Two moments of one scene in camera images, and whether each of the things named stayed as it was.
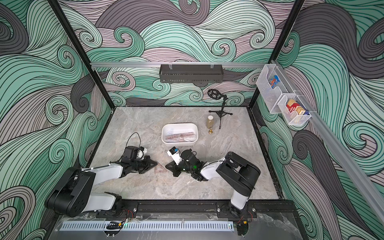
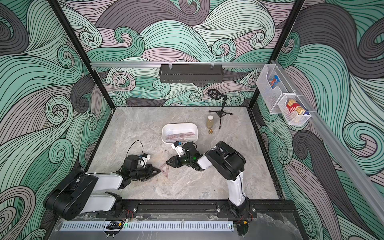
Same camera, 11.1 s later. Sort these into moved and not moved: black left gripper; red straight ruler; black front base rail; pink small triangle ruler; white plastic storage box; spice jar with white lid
Moved: pink small triangle ruler; black left gripper
Not moved: spice jar with white lid; red straight ruler; black front base rail; white plastic storage box
